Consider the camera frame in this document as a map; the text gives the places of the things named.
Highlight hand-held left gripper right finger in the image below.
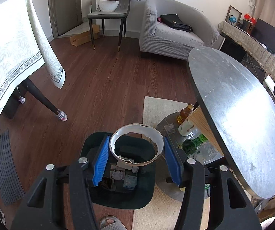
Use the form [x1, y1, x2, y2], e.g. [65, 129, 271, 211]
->
[163, 136, 262, 230]

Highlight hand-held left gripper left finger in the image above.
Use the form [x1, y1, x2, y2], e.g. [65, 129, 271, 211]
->
[10, 135, 111, 230]

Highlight large white paper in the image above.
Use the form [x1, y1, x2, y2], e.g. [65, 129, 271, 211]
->
[111, 170, 125, 180]

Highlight dark trash bin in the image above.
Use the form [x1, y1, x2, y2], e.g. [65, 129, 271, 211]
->
[80, 132, 157, 210]

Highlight white cardboard packaging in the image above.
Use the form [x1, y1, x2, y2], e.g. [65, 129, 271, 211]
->
[110, 157, 135, 172]

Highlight blue tissue packet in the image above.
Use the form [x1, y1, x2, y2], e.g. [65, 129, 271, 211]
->
[123, 175, 138, 188]

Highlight green glass bottle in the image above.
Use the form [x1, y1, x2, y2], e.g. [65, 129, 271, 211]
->
[182, 134, 208, 156]

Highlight round grey table base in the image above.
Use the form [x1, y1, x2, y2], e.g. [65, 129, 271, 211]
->
[155, 111, 225, 202]

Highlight crumpled grey wrapper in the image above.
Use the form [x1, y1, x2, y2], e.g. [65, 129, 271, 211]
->
[164, 123, 176, 135]

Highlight white bottle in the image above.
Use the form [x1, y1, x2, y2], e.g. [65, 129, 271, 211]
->
[178, 120, 195, 137]

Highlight wooden table leg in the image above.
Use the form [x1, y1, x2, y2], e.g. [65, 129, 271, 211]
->
[189, 107, 224, 154]

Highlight brown tea bottle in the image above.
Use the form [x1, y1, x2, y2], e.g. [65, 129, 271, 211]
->
[177, 104, 195, 125]

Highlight beige rug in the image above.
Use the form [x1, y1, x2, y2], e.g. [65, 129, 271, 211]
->
[133, 96, 211, 230]

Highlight grey slipper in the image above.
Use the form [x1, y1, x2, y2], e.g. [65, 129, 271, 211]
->
[99, 216, 126, 230]

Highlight dark table leg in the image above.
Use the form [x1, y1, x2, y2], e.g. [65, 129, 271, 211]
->
[24, 78, 63, 118]

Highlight dark striped floor mat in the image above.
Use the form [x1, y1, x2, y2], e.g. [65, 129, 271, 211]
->
[0, 129, 26, 206]

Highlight grey armchair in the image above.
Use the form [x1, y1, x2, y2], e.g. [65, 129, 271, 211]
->
[139, 0, 219, 61]

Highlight flat brown cardboard box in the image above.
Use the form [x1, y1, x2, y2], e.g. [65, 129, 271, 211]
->
[70, 24, 100, 47]

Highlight black bag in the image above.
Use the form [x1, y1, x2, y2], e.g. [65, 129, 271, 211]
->
[160, 14, 193, 33]

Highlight beige fringed desk cloth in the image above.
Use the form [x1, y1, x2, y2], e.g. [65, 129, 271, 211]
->
[218, 20, 275, 88]

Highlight pale green tablecloth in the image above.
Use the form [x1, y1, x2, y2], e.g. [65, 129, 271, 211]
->
[0, 0, 66, 151]

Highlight grey chair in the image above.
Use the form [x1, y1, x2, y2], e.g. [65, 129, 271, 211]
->
[88, 0, 132, 51]

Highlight dark wooden box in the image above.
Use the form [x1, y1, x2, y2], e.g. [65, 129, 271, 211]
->
[238, 19, 255, 34]

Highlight grey door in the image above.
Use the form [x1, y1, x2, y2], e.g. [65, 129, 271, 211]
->
[48, 0, 83, 37]

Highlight potted bonsai plant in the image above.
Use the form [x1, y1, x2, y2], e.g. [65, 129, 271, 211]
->
[99, 0, 149, 12]

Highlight black monitor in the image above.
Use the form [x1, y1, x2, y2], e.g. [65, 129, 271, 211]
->
[254, 18, 275, 46]

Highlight small red flags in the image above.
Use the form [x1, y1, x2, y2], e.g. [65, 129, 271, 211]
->
[243, 13, 256, 23]

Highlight wooden picture frame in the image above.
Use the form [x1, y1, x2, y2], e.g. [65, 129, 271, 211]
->
[225, 5, 242, 27]

